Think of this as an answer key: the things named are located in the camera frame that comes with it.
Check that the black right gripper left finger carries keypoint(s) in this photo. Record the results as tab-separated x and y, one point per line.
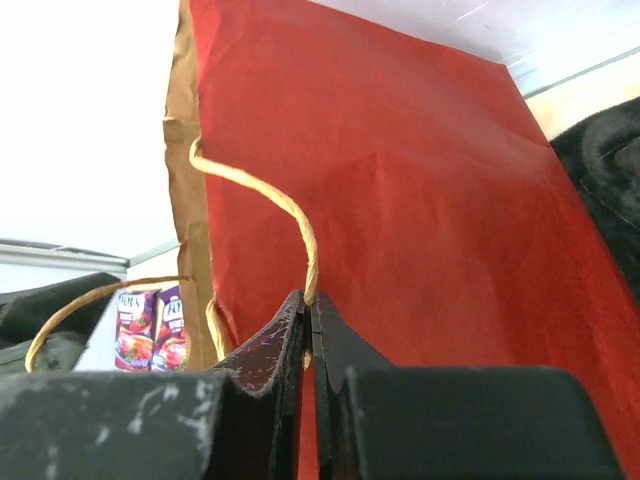
237	420

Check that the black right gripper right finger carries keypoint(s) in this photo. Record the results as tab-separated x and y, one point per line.
376	420

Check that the purple snack packet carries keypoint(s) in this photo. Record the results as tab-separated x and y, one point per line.
135	327

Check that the red paper bag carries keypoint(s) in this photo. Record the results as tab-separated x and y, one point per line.
448	232

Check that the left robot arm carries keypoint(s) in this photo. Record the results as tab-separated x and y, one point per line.
23	314

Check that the black floral blanket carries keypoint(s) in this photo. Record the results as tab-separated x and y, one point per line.
600	154

